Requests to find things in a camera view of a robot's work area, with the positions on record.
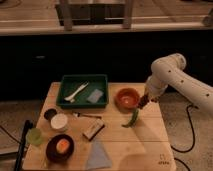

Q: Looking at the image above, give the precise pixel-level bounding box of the green chili pepper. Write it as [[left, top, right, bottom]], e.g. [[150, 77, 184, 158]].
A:
[[122, 108, 139, 128]]

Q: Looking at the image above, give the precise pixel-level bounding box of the wooden block with dark side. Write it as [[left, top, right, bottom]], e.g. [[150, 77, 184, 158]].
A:
[[83, 119, 105, 141]]

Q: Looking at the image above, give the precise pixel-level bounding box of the dark grape bunch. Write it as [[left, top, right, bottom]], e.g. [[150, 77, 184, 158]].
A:
[[138, 94, 149, 109]]

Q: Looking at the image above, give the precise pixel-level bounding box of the black pole left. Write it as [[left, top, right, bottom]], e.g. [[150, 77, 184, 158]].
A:
[[13, 120, 33, 171]]

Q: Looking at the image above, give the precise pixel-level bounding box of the green plastic tray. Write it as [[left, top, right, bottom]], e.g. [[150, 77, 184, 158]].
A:
[[56, 74, 108, 109]]

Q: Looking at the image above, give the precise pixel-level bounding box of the grey folded cloth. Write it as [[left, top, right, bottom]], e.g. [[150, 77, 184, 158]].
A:
[[85, 140, 112, 170]]

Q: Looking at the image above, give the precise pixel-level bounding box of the small dark brush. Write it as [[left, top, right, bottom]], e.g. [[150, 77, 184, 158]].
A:
[[72, 112, 102, 119]]

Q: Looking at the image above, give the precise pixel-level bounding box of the dark brown bowl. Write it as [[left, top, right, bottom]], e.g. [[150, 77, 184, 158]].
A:
[[46, 134, 74, 163]]

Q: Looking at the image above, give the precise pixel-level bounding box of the grey sponge in tray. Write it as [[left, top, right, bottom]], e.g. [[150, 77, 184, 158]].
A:
[[87, 89, 103, 103]]

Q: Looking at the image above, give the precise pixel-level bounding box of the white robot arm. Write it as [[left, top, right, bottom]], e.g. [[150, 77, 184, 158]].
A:
[[145, 53, 213, 115]]

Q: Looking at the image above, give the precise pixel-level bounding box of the red bowl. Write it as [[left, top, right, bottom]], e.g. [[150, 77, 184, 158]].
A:
[[115, 88, 140, 109]]

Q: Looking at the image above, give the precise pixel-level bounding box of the small dark cup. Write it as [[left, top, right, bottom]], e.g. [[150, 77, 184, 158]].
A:
[[44, 108, 57, 121]]

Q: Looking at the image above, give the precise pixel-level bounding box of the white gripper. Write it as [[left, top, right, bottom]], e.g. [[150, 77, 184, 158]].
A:
[[145, 75, 168, 101]]

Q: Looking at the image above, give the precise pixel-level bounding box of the wooden table frame background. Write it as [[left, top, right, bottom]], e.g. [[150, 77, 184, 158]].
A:
[[54, 0, 134, 31]]

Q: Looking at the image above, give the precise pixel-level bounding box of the white round container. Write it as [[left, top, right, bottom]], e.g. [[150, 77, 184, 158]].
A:
[[50, 114, 68, 132]]

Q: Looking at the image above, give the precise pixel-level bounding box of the orange fruit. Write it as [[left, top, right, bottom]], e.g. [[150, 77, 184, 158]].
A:
[[56, 139, 70, 154]]

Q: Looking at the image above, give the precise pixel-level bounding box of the green cup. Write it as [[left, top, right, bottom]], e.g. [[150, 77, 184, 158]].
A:
[[26, 128, 42, 146]]

